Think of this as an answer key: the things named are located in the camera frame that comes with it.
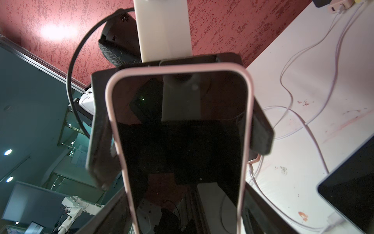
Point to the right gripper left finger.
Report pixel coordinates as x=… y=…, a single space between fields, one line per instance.
x=114 y=218

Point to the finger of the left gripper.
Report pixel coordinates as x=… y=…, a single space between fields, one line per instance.
x=262 y=134
x=102 y=161

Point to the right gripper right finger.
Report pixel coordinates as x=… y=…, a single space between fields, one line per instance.
x=259 y=218

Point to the pink case phone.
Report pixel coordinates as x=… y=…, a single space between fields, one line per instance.
x=182 y=135

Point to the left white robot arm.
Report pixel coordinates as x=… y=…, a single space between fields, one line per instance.
x=164 y=44

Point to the gold edged black phone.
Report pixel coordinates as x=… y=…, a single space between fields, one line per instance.
x=349 y=189

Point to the pink charger plug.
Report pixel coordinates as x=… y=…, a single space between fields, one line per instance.
x=338 y=6

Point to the aluminium rail frame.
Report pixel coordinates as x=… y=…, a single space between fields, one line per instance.
x=30 y=58

